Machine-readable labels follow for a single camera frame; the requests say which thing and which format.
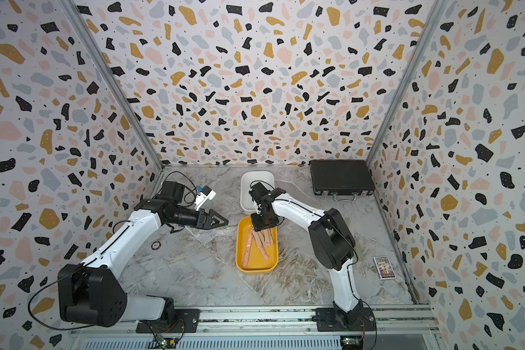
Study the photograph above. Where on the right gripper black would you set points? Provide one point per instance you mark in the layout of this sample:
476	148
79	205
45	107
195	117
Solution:
257	227

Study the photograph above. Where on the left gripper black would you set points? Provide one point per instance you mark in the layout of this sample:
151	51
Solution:
200	219

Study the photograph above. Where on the pink folding knife angled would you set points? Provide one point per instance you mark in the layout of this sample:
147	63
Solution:
268	237

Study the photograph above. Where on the white storage box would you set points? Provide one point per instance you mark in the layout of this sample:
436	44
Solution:
250	181

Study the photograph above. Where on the pink folding knife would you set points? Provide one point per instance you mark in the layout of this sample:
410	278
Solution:
259	239

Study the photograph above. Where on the yellow storage box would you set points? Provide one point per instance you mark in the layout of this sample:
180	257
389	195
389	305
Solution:
256	251

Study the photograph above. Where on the long pink fruit knife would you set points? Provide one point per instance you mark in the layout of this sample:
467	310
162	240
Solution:
246	255

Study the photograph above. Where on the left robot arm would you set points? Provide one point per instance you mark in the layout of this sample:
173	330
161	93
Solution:
90	294

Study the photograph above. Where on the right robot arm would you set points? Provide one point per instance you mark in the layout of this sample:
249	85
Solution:
331	238

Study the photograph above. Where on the black carrying case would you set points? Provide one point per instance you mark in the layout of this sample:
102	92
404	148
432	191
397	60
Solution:
341	178

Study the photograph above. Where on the colourful card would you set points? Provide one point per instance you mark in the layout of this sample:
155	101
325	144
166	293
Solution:
384	267

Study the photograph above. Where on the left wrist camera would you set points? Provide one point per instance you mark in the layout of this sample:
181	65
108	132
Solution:
204	194

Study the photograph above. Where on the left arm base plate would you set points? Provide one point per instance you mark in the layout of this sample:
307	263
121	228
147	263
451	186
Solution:
179	321

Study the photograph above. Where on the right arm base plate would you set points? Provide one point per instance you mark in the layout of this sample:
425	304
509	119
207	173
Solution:
336	320

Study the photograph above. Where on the circuit board with wires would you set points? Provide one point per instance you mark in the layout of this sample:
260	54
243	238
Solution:
165	343

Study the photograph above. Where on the aluminium mounting rail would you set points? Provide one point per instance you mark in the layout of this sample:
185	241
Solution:
276	327

